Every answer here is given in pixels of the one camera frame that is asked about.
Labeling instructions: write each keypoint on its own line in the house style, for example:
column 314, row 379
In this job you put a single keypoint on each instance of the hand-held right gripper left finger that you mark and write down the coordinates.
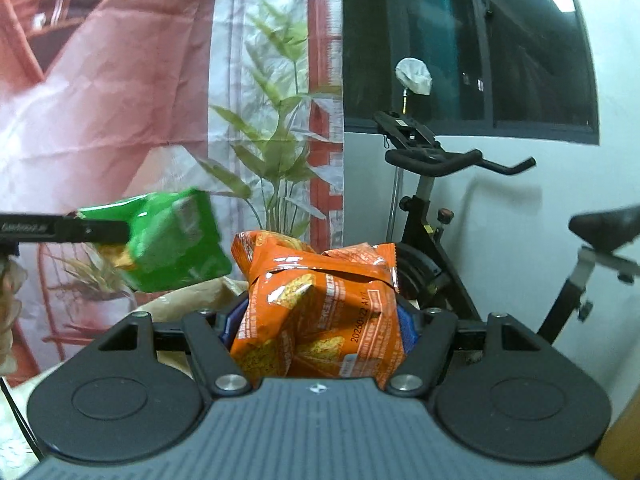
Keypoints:
column 228, row 329

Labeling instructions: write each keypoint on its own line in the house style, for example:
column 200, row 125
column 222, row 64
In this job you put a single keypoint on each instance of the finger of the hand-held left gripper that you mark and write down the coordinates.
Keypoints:
column 75, row 230

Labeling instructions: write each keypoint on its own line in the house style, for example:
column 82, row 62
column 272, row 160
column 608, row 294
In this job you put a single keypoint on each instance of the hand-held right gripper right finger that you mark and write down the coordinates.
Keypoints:
column 410, row 335

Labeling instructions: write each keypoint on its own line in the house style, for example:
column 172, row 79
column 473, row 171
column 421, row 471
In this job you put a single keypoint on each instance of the plastic-lined cardboard box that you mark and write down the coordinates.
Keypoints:
column 190, row 300

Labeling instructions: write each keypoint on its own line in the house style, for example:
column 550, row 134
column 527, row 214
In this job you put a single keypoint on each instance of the orange snack packet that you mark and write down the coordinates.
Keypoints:
column 320, row 310

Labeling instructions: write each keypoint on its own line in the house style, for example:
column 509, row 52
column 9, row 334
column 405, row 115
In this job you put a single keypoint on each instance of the green snack packet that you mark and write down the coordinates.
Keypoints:
column 170, row 255

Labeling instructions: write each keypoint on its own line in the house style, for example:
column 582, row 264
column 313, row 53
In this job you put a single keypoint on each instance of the person's left hand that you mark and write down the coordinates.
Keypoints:
column 9, row 310

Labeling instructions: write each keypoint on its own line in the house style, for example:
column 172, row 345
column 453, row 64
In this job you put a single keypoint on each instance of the black exercise bike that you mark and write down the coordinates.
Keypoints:
column 420, row 225

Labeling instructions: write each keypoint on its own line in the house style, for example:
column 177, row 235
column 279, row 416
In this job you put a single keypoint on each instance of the printed room backdrop cloth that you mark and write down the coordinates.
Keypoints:
column 125, row 85

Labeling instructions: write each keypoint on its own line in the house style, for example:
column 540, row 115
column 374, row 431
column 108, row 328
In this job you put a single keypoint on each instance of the checked cartoon tablecloth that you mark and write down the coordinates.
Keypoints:
column 12, row 440

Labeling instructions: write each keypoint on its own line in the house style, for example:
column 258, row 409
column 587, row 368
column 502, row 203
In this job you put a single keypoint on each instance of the ochre wooden door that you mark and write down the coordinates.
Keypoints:
column 625, row 445

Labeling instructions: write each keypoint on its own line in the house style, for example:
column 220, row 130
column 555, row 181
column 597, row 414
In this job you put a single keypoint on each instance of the metal pole with white cover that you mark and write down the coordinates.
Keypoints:
column 414, row 75

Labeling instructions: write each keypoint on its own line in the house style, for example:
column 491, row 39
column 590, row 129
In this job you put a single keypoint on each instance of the dark sliding window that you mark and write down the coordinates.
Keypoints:
column 450, row 35

